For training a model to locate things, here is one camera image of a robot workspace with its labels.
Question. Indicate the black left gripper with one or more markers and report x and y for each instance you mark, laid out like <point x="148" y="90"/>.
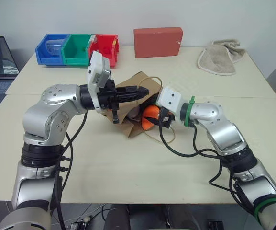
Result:
<point x="107" y="97"/>

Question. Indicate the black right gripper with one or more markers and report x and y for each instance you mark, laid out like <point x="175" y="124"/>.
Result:
<point x="165" y="118"/>

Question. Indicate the brown paper bag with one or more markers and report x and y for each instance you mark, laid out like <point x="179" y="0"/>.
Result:
<point x="128" y="83"/>

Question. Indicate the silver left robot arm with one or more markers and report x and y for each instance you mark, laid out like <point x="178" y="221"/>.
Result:
<point x="44" y="115"/>

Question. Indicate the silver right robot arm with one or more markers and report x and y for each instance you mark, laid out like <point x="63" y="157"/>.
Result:
<point x="224" y="129"/>

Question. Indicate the red plastic storage bin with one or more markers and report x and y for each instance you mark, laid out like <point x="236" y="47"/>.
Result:
<point x="109" y="48"/>

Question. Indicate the red-brown rectangular box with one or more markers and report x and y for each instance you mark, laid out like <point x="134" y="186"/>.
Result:
<point x="158" y="42"/>

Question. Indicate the green plastic storage bin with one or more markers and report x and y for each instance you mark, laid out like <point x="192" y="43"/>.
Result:
<point x="76" y="56"/>

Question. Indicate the beige folded towel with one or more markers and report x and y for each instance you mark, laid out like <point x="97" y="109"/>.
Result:
<point x="220" y="57"/>

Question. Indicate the clear plastic cup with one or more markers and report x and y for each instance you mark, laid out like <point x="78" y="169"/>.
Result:
<point x="54" y="46"/>

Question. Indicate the blue plastic storage bin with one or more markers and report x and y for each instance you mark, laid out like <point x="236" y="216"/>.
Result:
<point x="44" y="56"/>

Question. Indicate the dark rounded shape under table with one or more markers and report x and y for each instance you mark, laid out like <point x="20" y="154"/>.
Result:
<point x="117" y="216"/>

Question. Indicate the small black box under table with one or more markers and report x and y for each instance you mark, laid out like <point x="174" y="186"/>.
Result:
<point x="216" y="225"/>

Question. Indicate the black device under table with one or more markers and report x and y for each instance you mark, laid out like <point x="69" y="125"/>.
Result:
<point x="80" y="224"/>

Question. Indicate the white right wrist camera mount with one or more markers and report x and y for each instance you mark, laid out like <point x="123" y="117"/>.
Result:
<point x="170" y="99"/>

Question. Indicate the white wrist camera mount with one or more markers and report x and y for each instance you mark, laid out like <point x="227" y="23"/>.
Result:
<point x="97" y="69"/>
<point x="170" y="99"/>

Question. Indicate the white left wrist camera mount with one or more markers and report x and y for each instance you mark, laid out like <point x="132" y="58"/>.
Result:
<point x="97" y="69"/>

